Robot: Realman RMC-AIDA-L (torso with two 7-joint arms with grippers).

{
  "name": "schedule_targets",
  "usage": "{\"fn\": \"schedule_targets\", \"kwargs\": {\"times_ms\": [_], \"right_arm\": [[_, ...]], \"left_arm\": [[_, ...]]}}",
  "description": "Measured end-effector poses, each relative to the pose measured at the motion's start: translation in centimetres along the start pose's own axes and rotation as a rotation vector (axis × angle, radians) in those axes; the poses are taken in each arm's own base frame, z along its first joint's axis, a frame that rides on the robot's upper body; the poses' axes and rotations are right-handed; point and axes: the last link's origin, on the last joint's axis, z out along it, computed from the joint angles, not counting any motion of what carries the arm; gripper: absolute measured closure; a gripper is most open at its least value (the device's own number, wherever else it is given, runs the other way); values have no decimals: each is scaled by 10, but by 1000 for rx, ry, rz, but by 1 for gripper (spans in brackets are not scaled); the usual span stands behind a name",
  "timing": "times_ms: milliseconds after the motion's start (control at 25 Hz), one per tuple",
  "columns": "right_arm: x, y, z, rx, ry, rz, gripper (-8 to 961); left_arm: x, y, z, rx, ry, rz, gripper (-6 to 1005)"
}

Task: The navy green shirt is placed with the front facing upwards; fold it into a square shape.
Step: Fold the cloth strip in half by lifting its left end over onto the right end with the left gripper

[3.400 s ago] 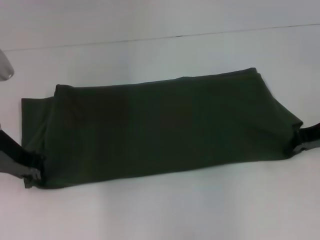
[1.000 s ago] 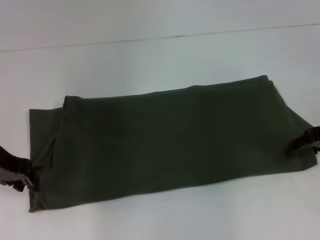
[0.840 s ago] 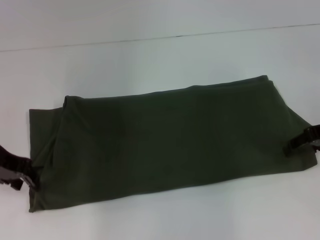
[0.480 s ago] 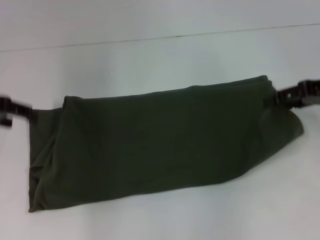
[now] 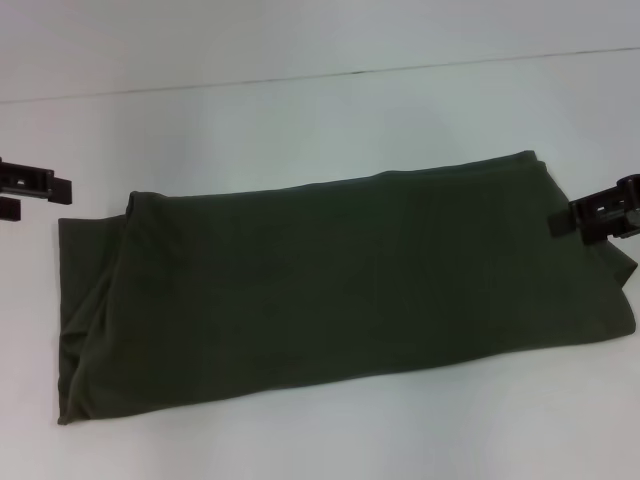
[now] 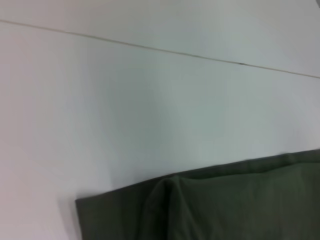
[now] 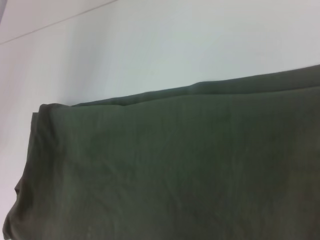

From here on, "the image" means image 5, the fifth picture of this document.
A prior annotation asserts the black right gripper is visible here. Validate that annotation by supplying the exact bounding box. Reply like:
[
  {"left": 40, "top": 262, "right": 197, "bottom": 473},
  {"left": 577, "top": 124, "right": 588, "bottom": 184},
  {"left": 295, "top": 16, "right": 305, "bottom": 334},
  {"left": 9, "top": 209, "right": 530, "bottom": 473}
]
[{"left": 547, "top": 173, "right": 640, "bottom": 246}]

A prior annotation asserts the dark green FREE T-shirt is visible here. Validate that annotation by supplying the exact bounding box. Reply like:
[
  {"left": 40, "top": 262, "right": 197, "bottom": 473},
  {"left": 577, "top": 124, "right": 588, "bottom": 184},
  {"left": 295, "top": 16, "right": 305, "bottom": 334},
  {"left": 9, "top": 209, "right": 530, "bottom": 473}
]
[{"left": 54, "top": 149, "right": 637, "bottom": 427}]

